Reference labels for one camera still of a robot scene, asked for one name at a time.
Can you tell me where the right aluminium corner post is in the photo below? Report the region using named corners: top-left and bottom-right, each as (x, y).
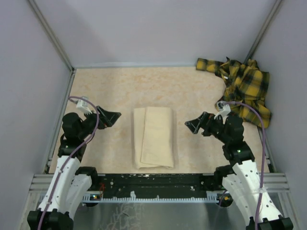
top-left (244, 0), bottom-right (284, 64)

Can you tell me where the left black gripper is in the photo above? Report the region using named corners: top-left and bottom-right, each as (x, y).
top-left (78, 105), bottom-right (121, 139)

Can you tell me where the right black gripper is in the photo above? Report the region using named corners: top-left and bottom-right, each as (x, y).
top-left (185, 111), bottom-right (230, 144)

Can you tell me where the yellow plaid shirt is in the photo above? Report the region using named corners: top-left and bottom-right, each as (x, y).
top-left (196, 58), bottom-right (272, 128)

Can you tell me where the aluminium front rail frame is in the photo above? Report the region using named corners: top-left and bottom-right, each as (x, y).
top-left (28, 172), bottom-right (291, 192)

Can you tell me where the aluminium corner post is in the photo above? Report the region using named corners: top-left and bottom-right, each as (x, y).
top-left (26, 0), bottom-right (74, 71)
top-left (244, 0), bottom-right (284, 64)

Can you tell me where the left aluminium corner post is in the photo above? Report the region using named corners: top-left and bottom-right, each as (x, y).
top-left (26, 0), bottom-right (74, 71)

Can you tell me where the white slotted cable duct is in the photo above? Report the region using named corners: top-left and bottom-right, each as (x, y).
top-left (39, 191), bottom-right (231, 203)

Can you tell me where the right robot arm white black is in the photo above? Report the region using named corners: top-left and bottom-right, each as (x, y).
top-left (185, 112), bottom-right (294, 230)

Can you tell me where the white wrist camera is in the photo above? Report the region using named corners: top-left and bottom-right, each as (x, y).
top-left (76, 96), bottom-right (93, 115)
top-left (214, 101), bottom-right (231, 119)

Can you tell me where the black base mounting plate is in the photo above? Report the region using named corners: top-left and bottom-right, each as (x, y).
top-left (89, 173), bottom-right (223, 199)

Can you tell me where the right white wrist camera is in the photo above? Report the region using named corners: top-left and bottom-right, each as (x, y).
top-left (214, 101), bottom-right (231, 119)

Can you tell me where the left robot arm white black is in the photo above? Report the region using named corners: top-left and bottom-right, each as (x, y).
top-left (27, 106), bottom-right (121, 230)

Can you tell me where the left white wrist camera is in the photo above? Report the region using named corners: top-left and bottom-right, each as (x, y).
top-left (76, 96), bottom-right (93, 115)

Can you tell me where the beige cloth wrap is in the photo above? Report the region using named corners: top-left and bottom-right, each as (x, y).
top-left (133, 107), bottom-right (175, 169)

